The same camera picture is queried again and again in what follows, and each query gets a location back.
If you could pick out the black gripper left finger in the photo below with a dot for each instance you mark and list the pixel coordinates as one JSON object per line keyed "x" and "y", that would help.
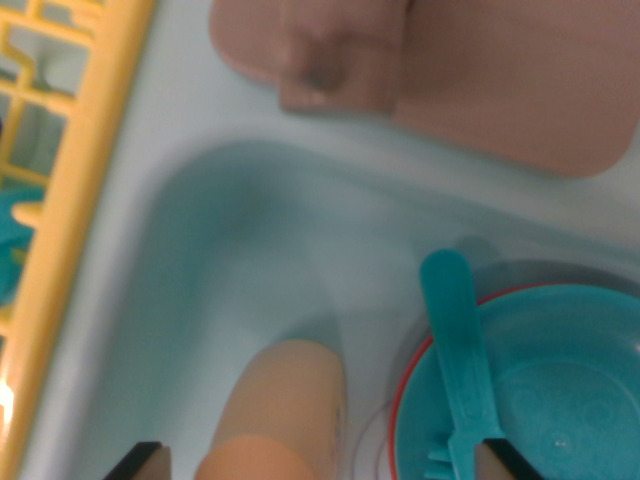
{"x": 150, "y": 465}

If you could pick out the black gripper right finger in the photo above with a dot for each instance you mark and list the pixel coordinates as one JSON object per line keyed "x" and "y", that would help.
{"x": 500, "y": 465}

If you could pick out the beige detergent bottle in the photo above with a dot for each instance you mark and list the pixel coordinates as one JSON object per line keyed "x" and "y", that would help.
{"x": 280, "y": 400}

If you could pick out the light blue toy sink unit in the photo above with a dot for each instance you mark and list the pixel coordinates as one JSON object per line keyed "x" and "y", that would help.
{"x": 250, "y": 225}

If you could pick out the teal plastic plate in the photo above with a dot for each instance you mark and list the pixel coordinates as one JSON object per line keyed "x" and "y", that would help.
{"x": 550, "y": 375}

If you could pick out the red plastic plate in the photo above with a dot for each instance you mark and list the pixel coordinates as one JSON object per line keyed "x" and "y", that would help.
{"x": 391, "y": 430}

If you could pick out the teal plastic knife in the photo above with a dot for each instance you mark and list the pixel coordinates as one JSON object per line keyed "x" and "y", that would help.
{"x": 455, "y": 325}

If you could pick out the yellow plastic dish rack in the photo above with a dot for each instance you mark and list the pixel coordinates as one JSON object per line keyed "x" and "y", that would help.
{"x": 75, "y": 200}

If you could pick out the teal plastic mug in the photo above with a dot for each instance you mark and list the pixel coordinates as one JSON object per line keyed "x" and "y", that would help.
{"x": 10, "y": 225}

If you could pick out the grey toy faucet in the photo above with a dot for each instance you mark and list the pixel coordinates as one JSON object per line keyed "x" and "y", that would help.
{"x": 500, "y": 75}

